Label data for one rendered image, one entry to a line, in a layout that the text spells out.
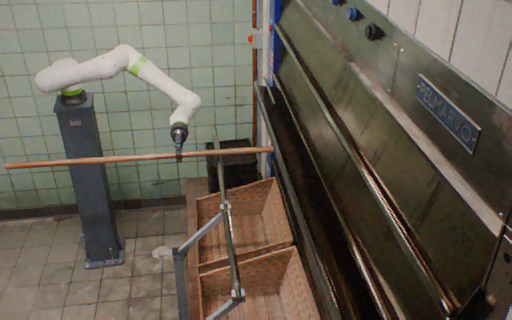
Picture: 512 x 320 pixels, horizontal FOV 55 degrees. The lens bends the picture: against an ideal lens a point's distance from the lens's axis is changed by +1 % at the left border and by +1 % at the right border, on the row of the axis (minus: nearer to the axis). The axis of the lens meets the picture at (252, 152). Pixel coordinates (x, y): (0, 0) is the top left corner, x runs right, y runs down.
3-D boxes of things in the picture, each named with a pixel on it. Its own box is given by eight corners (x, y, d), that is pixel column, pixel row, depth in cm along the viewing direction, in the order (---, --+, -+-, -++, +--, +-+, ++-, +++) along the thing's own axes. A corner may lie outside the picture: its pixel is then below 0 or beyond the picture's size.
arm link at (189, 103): (142, 76, 269) (134, 80, 259) (152, 59, 265) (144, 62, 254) (197, 115, 270) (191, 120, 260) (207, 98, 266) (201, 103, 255)
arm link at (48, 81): (25, 77, 260) (103, 56, 238) (45, 66, 274) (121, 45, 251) (37, 99, 265) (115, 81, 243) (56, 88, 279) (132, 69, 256)
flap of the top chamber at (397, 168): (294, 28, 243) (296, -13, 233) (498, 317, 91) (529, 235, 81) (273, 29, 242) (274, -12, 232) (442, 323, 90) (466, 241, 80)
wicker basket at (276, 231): (275, 213, 297) (276, 175, 283) (293, 281, 250) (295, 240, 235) (195, 219, 293) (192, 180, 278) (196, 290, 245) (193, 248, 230)
